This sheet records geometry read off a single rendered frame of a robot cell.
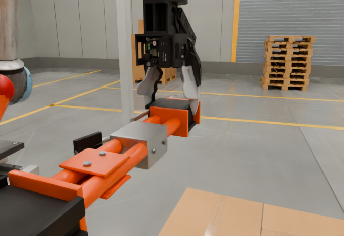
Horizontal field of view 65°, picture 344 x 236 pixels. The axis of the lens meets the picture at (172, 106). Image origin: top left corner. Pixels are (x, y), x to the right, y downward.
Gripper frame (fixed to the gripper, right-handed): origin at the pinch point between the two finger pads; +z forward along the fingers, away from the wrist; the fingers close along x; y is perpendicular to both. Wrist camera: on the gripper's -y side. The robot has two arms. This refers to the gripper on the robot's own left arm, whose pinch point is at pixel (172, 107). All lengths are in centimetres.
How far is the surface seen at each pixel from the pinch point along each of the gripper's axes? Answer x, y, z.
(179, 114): 3.4, 4.3, -0.1
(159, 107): -0.6, 4.2, -0.8
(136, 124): -1.0, 11.7, 0.0
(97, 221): -100, -89, 121
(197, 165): -59, -203, 121
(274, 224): 21, -64, 67
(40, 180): 1.1, 31.7, -1.2
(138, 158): 3.9, 19.5, 1.6
